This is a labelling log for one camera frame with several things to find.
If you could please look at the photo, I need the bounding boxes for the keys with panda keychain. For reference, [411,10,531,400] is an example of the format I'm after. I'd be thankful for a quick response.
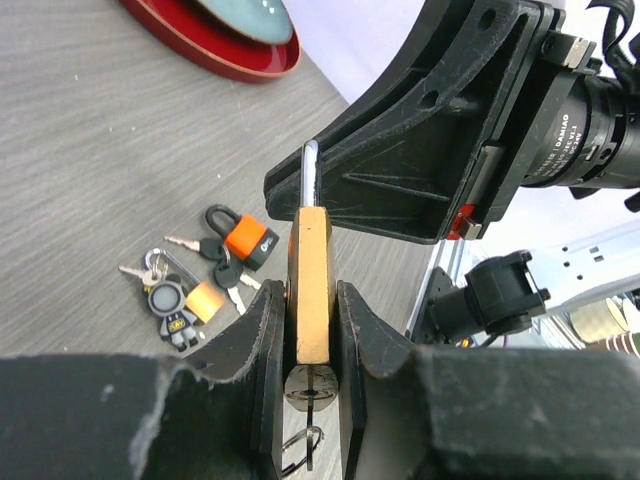
[118,250,200,353]

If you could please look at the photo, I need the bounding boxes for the stack of paper cups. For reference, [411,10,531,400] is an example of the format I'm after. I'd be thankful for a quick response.
[570,298,639,357]

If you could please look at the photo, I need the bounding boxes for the small keys of large padlock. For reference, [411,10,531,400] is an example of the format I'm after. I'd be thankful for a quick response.
[281,396,325,479]

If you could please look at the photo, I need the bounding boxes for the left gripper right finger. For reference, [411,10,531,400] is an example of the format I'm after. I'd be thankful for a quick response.
[335,282,639,479]

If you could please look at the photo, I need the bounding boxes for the red round tray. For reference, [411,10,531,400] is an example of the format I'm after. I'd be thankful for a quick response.
[121,1,301,84]

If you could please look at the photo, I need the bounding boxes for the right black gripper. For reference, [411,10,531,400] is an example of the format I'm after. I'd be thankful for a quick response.
[263,0,599,246]

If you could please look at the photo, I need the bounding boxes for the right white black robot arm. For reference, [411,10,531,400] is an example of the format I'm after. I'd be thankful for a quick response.
[287,1,639,348]

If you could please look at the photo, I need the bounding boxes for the black-headed keys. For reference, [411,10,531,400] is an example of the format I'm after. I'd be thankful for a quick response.
[164,236,261,315]

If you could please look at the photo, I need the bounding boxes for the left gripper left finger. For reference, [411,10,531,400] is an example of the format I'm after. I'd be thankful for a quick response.
[1,281,285,479]

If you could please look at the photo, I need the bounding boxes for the large brass padlock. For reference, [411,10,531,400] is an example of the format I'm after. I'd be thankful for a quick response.
[284,140,338,413]

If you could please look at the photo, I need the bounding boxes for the orange black padlock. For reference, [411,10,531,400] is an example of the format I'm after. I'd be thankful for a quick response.
[204,204,279,271]

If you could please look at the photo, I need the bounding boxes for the blue ceramic plate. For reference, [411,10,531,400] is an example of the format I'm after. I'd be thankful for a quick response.
[198,0,294,45]

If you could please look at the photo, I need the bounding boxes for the small brass long-shackle padlock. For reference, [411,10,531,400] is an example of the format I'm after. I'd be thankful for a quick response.
[144,247,226,324]

